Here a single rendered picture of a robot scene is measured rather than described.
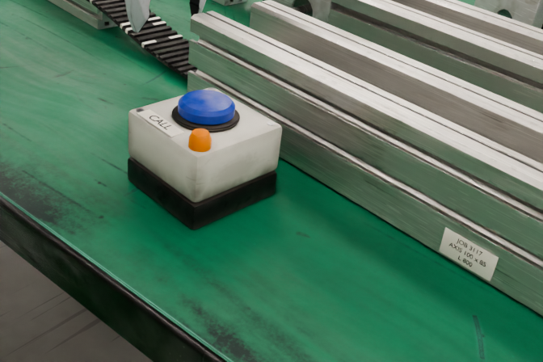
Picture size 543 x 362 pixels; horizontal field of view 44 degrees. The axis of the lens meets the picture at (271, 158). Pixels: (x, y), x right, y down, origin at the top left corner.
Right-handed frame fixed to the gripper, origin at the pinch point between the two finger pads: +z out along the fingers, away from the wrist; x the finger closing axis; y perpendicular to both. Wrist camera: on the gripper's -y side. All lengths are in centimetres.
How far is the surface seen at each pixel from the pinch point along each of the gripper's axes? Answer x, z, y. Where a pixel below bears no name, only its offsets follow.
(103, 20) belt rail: 1.2, 3.6, 11.0
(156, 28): -0.8, 2.5, 3.6
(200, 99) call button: 13.3, -2.8, -20.8
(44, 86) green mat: 14.0, 4.6, 0.7
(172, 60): 1.6, 3.4, -2.5
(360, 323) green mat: 14.4, 4.5, -37.9
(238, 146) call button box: 13.3, -1.1, -25.0
